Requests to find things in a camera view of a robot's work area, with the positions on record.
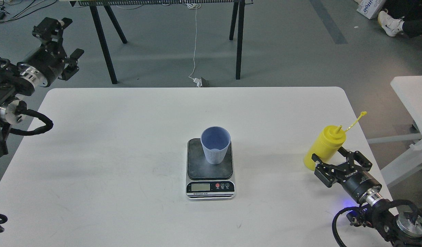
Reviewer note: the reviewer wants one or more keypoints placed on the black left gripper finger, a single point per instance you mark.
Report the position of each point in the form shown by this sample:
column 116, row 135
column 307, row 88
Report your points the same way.
column 72, row 64
column 50, row 32

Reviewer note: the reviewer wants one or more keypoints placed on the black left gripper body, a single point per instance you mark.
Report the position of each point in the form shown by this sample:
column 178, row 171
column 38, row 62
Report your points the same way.
column 42, row 67

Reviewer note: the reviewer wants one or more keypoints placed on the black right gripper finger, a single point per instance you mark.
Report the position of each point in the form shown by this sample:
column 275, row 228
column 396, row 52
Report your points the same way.
column 327, row 173
column 357, row 156

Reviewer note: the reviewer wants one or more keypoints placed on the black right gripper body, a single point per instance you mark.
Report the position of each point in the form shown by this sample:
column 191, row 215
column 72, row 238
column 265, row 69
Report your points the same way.
column 359, row 184

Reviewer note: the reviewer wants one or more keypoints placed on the yellow squeeze bottle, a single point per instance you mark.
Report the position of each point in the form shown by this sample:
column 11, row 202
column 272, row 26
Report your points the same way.
column 330, row 139

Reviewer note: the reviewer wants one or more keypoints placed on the blue ribbed plastic cup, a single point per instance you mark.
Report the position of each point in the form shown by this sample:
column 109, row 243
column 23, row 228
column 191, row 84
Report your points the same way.
column 215, row 142

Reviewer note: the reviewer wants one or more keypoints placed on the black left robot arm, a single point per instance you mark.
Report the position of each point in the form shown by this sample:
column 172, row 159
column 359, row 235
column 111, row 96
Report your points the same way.
column 12, row 108

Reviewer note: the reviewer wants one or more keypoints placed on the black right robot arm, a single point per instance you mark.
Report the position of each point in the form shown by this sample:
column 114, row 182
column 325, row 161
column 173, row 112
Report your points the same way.
column 398, row 222

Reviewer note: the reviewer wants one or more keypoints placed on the digital kitchen scale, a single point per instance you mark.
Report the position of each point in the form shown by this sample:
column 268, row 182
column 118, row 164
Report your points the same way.
column 205, row 181

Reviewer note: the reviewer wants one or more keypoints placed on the black-legged background table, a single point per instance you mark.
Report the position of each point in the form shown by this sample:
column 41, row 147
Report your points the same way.
column 174, row 29

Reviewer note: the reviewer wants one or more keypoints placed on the power adapter on floor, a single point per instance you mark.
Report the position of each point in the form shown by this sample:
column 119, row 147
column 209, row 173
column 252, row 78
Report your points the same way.
column 201, row 82

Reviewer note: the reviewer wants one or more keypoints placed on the white sneaker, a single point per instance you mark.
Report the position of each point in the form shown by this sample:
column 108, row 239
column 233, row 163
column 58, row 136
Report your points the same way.
column 390, row 25

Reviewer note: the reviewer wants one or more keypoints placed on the white cardboard box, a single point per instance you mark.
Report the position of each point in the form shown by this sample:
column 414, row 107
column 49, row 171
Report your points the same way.
column 370, row 8

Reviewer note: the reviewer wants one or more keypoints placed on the person's black trouser leg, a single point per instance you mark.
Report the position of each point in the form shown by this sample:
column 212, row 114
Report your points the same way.
column 410, row 11

